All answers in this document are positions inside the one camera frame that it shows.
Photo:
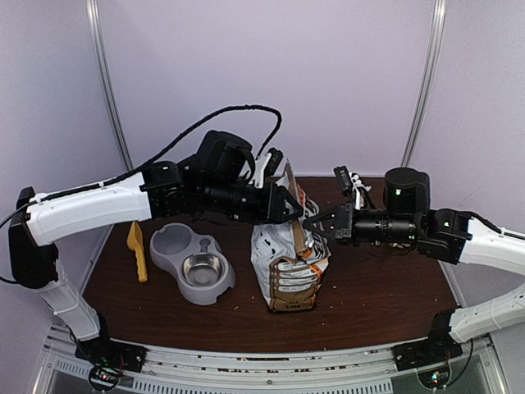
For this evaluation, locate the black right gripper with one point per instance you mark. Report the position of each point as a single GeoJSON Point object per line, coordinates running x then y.
{"type": "Point", "coordinates": [344, 226]}

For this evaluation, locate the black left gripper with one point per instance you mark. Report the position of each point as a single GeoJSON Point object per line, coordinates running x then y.
{"type": "Point", "coordinates": [273, 206]}

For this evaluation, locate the dog food bag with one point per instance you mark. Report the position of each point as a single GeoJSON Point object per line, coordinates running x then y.
{"type": "Point", "coordinates": [288, 260]}

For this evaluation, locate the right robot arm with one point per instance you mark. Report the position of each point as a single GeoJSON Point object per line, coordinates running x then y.
{"type": "Point", "coordinates": [447, 235]}

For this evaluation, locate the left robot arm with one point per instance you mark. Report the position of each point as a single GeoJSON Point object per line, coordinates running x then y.
{"type": "Point", "coordinates": [221, 177]}

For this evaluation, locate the grey double pet feeder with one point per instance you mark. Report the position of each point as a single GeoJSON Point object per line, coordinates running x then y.
{"type": "Point", "coordinates": [172, 244]}

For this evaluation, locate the steel bowl in feeder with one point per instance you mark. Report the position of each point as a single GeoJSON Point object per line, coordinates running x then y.
{"type": "Point", "coordinates": [202, 269]}

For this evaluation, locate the yellow plastic scoop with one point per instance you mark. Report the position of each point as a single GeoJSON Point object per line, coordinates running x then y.
{"type": "Point", "coordinates": [135, 243]}

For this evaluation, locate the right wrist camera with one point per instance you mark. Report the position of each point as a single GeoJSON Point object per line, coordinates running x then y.
{"type": "Point", "coordinates": [352, 186]}

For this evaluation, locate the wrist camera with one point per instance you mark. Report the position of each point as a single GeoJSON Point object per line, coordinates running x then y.
{"type": "Point", "coordinates": [352, 186]}
{"type": "Point", "coordinates": [265, 166]}

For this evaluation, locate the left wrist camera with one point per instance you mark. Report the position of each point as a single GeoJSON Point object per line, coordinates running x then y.
{"type": "Point", "coordinates": [265, 166]}

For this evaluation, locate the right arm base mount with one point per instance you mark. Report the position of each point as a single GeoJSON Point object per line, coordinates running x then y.
{"type": "Point", "coordinates": [417, 354]}

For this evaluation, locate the front aluminium rail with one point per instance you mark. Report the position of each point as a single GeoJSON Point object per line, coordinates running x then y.
{"type": "Point", "coordinates": [362, 370]}

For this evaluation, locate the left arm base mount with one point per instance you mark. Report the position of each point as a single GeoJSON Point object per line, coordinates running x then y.
{"type": "Point", "coordinates": [117, 355]}

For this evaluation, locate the right aluminium frame post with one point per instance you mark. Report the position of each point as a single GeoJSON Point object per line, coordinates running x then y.
{"type": "Point", "coordinates": [434, 46]}

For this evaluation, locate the aluminium frame post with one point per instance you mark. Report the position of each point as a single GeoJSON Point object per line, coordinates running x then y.
{"type": "Point", "coordinates": [96, 30]}
{"type": "Point", "coordinates": [434, 46]}

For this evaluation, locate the left aluminium frame post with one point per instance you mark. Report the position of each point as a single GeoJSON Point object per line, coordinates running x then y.
{"type": "Point", "coordinates": [96, 30]}

